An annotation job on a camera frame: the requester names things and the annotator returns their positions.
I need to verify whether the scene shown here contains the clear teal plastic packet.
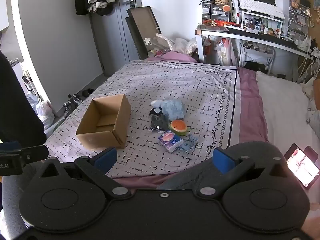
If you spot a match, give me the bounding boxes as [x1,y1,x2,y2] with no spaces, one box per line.
[179,134,199,152]

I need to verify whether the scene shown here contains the orange slice plush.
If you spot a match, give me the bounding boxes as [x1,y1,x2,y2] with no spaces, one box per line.
[169,120,188,136]

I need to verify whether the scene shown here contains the white keyboard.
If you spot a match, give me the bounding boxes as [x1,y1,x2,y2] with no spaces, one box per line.
[237,0,285,19]

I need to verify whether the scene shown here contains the white black-patterned blanket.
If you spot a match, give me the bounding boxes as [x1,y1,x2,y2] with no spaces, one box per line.
[44,60,242,179]

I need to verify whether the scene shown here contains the person's leg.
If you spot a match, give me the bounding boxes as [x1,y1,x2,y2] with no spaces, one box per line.
[0,164,34,240]
[158,159,216,191]

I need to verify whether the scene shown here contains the white duvet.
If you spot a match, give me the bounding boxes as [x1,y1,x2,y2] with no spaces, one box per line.
[255,71,320,180]

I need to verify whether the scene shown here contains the blue tissue pack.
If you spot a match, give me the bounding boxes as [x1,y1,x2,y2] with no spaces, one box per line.
[157,131,185,153]

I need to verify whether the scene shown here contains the grey drawer organizer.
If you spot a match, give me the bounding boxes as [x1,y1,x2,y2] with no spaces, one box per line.
[201,2,229,23]

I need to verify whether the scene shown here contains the person's right leg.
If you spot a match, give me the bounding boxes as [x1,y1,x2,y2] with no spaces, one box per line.
[158,159,216,191]

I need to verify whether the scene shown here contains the flat brown cardboard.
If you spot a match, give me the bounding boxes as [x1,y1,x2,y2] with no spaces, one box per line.
[125,6,163,61]

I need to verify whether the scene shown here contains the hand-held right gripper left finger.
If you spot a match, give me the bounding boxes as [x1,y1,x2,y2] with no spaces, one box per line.
[40,147,132,200]

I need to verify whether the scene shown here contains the row of cardboard tubes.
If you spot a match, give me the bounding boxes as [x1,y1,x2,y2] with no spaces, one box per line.
[243,41,275,53]

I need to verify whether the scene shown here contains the brown cardboard box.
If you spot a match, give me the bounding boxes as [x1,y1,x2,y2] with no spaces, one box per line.
[76,94,131,150]

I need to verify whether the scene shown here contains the white cables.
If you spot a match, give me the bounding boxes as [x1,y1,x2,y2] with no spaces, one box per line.
[296,46,320,83]

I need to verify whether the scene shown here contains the cork board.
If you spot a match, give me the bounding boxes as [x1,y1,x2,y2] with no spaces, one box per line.
[305,0,320,54]

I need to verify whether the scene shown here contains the pink bed sheet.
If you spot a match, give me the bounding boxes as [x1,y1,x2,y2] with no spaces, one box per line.
[112,50,269,189]

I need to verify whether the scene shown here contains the dark grey foil packet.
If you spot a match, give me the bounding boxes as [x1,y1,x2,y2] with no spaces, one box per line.
[149,114,168,132]

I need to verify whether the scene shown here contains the grey sneakers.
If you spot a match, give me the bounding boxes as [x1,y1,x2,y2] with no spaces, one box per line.
[63,94,85,118]

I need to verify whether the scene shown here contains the red and white plastic bag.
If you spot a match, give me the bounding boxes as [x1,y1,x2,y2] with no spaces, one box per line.
[215,37,238,67]

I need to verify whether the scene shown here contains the smartphone with lit screen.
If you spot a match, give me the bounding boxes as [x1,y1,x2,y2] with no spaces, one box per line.
[284,144,320,190]

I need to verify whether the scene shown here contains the person's left leg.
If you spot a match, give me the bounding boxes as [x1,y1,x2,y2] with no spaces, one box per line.
[0,164,34,240]

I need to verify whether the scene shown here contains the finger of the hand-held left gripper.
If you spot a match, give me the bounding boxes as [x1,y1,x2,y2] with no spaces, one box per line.
[0,141,49,167]

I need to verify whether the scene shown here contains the white tied plastic bag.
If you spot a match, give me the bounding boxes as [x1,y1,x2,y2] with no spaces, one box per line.
[36,100,55,128]

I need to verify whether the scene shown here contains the clear drawer organizer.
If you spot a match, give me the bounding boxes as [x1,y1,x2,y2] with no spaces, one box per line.
[288,0,312,37]

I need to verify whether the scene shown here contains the white monitor riser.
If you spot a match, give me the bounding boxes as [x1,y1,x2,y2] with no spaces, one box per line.
[239,9,285,36]

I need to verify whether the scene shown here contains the pile of white plastic bags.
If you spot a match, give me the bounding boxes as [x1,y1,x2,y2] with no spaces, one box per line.
[144,33,198,56]

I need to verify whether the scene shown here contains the white desk with black top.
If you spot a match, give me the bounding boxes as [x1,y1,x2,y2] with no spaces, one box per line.
[195,24,320,64]

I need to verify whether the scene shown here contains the grey door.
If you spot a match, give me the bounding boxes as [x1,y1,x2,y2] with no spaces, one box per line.
[89,0,143,79]

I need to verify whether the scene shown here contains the blue fluffy cloth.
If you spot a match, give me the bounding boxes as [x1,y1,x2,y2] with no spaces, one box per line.
[161,99,186,120]

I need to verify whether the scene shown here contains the person's left forearm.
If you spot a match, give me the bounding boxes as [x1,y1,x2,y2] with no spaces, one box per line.
[0,51,48,151]

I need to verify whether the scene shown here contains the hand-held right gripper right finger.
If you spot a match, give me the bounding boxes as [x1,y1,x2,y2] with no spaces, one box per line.
[194,147,290,200]

